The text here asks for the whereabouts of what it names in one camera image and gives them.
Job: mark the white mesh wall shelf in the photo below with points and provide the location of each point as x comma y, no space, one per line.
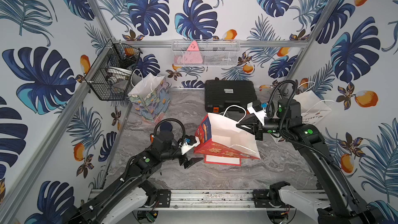
221,53

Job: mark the black tool case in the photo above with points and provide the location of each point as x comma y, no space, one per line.
220,94

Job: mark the dark blue round disc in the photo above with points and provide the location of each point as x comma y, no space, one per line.
166,126

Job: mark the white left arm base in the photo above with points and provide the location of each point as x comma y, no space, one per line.
143,196

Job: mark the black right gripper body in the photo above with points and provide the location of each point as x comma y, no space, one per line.
271,126

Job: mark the white happy paper bag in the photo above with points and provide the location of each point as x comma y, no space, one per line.
313,109

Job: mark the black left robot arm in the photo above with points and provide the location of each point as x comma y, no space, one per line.
138,169

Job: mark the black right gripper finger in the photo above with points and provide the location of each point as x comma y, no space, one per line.
255,118
248,127

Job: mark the pink triangle item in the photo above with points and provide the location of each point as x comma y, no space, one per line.
192,55

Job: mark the black wire basket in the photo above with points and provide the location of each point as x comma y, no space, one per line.
113,71

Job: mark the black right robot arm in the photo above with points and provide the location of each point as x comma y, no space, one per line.
282,116

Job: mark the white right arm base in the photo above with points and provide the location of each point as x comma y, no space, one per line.
283,193

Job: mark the aluminium linear rail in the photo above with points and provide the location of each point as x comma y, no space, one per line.
229,200

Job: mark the red paper bag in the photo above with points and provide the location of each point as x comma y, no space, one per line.
219,136
222,160

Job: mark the floral paper bag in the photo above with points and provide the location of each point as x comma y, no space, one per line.
150,96

